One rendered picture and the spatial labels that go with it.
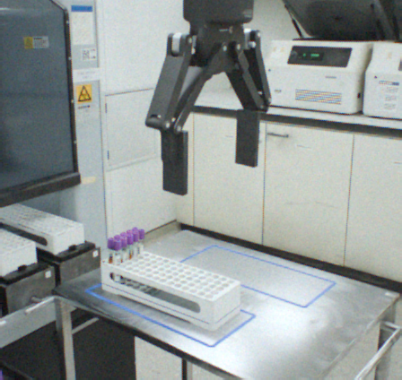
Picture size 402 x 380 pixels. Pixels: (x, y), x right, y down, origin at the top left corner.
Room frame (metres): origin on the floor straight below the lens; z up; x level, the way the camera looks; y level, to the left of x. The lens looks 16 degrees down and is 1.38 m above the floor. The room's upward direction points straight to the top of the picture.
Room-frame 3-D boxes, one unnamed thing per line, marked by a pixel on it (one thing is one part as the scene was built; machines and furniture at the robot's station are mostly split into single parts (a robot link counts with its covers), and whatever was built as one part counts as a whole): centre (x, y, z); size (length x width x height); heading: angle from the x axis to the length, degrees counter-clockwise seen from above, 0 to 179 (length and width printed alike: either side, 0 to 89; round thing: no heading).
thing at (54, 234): (1.42, 0.45, 0.83); 0.30 x 0.10 x 0.06; 53
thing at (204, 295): (1.05, 0.07, 0.85); 0.30 x 0.10 x 0.06; 54
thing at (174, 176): (0.58, 0.03, 1.24); 0.03 x 0.01 x 0.07; 52
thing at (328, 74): (3.21, -0.73, 1.22); 0.62 x 0.56 x 0.64; 141
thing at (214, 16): (0.63, -0.02, 1.37); 0.08 x 0.07 x 0.09; 142
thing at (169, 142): (0.56, 0.04, 1.26); 0.03 x 0.01 x 0.05; 142
